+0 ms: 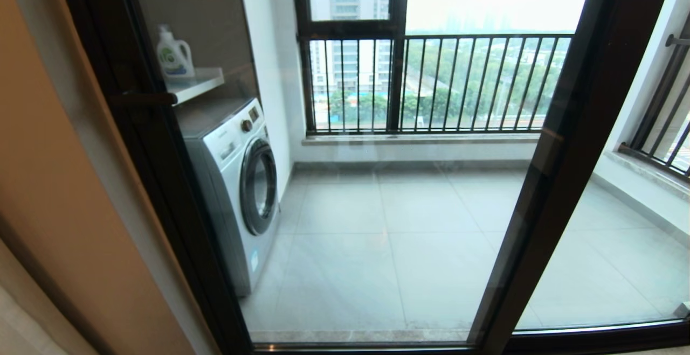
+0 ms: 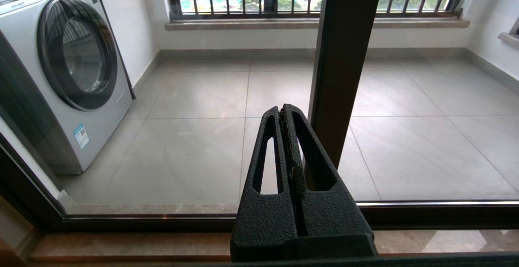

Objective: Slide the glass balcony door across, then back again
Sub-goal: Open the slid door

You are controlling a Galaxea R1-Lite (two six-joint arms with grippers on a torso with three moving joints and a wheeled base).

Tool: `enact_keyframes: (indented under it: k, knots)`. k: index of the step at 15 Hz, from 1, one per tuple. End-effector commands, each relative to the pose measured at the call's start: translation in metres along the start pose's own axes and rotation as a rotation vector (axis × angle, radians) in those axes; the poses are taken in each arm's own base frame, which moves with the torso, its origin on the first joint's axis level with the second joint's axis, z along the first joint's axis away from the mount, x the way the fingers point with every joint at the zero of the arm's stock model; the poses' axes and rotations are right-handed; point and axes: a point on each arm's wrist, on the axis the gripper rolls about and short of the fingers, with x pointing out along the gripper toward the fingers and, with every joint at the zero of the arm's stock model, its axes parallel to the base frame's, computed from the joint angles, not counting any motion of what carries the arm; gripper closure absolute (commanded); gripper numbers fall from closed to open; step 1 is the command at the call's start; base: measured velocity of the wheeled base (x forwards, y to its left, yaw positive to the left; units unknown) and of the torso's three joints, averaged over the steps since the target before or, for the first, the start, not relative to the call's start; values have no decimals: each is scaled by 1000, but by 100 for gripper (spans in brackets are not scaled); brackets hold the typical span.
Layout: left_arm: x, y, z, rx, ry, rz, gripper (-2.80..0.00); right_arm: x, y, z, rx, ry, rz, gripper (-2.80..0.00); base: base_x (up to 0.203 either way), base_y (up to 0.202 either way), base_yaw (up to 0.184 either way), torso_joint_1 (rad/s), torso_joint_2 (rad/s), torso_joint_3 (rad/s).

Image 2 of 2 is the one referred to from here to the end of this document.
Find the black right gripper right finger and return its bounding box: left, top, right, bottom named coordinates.
left=282, top=104, right=374, bottom=238

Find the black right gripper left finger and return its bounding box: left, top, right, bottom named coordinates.
left=230, top=106, right=298, bottom=261

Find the dark-framed sliding glass door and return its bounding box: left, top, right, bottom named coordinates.
left=0, top=0, right=386, bottom=232

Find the dark framed sliding glass door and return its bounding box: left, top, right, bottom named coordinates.
left=0, top=133, right=69, bottom=235

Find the dark-framed fixed glass door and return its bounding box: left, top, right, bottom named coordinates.
left=308, top=0, right=519, bottom=229

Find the silver front-load washing machine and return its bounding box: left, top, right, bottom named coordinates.
left=0, top=0, right=136, bottom=175

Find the blue white label sticker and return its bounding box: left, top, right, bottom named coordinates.
left=73, top=123, right=90, bottom=150

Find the round dark washer door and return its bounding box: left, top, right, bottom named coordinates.
left=37, top=0, right=119, bottom=111

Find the stone side window sill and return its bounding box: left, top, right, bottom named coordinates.
left=498, top=18, right=519, bottom=49

